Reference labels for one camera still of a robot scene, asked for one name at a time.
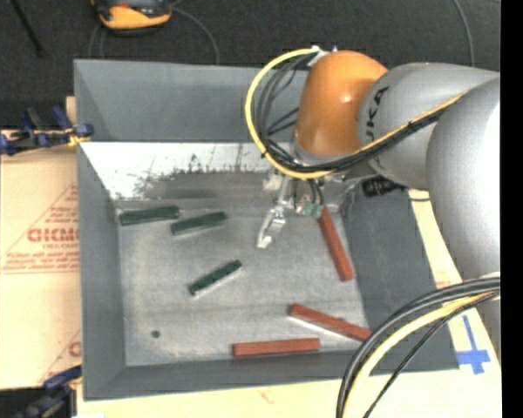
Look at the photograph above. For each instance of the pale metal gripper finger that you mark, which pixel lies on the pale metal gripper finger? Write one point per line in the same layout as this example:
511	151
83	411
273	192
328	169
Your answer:
278	227
266	229

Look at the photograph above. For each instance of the red-brown flat block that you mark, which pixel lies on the red-brown flat block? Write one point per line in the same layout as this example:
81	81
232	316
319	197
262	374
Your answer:
336	246
329	321
275	347

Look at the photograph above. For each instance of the dark green flat block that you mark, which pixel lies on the dark green flat block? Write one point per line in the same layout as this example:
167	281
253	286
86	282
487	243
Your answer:
198	223
215	277
149	215

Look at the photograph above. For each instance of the grey metal bin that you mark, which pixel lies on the grey metal bin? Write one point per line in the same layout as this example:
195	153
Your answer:
165	103

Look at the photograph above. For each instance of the brown cardboard board, red print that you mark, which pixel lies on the brown cardboard board, red print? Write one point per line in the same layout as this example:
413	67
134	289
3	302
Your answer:
37	268

